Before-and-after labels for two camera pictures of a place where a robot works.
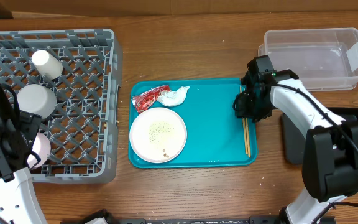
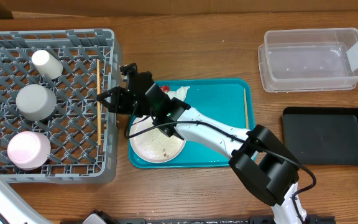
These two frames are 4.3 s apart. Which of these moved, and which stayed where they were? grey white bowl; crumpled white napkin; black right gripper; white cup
Moved: black right gripper
Stayed: crumpled white napkin; grey white bowl; white cup
